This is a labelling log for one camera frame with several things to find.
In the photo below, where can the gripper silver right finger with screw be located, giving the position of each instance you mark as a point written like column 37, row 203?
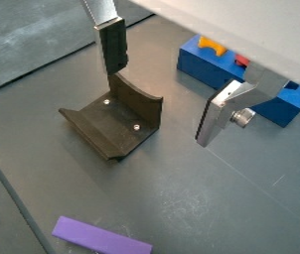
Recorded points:
column 229, row 104

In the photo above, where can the purple double-square block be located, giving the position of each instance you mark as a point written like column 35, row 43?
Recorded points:
column 98, row 239

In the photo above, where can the red pentagon block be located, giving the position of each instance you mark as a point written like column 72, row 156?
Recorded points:
column 240, row 60

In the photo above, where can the yellow arch block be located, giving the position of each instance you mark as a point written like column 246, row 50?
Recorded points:
column 207, row 43

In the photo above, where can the black curved stand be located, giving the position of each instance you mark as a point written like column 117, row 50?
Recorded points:
column 120, row 120

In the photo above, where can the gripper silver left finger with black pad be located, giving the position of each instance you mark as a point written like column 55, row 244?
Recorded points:
column 110, row 33

